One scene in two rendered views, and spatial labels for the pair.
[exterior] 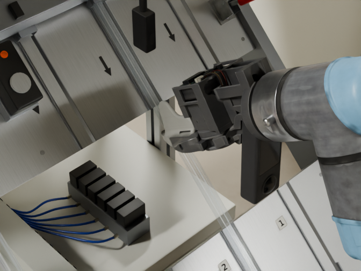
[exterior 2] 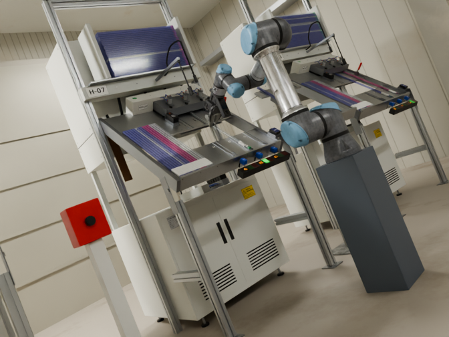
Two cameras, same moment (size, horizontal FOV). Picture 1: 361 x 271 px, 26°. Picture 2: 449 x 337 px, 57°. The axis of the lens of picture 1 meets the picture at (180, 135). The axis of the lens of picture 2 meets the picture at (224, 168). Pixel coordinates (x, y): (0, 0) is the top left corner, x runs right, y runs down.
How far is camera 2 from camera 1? 179 cm
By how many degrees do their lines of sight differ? 43
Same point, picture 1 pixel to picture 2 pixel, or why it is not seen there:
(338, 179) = (224, 83)
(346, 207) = (226, 85)
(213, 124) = (210, 103)
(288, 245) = (247, 139)
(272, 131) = (216, 91)
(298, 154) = not seen: hidden behind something
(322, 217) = (256, 136)
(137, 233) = (225, 181)
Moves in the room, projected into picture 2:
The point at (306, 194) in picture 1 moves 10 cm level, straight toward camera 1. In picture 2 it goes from (251, 133) to (246, 133)
